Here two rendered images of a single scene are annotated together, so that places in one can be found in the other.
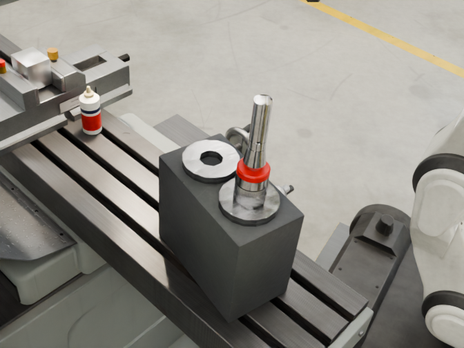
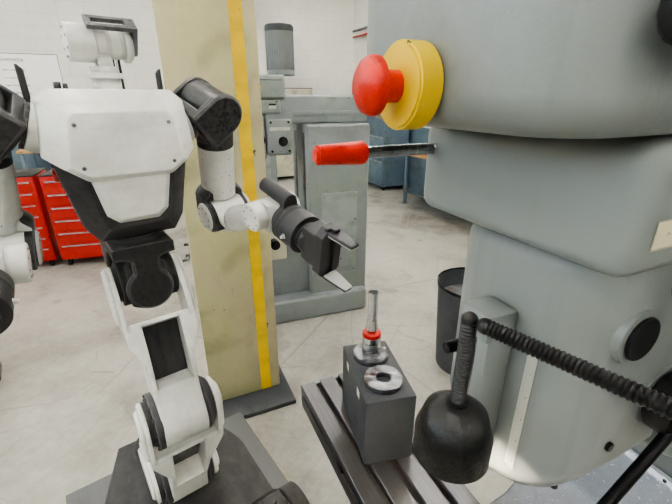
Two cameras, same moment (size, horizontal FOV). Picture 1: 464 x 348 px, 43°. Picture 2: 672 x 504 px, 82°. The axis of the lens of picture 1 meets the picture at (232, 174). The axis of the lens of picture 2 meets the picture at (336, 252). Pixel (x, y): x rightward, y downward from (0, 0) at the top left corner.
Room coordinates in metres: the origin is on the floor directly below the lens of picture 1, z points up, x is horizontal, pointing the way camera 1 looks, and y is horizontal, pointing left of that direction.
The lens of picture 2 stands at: (1.39, 0.27, 1.75)
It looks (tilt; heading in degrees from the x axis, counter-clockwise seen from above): 22 degrees down; 207
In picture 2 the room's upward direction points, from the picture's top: straight up
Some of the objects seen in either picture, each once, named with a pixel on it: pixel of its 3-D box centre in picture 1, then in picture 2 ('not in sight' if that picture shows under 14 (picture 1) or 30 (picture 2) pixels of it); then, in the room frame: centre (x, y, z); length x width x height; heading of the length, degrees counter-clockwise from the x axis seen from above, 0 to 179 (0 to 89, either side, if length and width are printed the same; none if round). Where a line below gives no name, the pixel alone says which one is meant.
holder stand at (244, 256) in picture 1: (224, 222); (375, 396); (0.65, 0.00, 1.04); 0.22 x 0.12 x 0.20; 39
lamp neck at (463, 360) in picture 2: not in sight; (463, 359); (1.09, 0.24, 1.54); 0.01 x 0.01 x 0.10
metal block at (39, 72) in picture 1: (32, 69); not in sight; (1.00, 0.43, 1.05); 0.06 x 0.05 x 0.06; 51
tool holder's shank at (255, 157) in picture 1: (258, 134); (372, 312); (0.61, -0.03, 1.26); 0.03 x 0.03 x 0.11
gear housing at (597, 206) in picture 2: not in sight; (618, 170); (0.88, 0.35, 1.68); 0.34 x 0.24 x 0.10; 141
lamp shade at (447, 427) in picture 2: not in sight; (453, 426); (1.09, 0.24, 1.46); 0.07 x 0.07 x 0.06
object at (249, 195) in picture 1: (250, 184); (371, 343); (0.61, -0.03, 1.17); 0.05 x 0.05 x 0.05
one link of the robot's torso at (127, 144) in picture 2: not in sight; (116, 153); (0.82, -0.58, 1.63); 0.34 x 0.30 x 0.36; 155
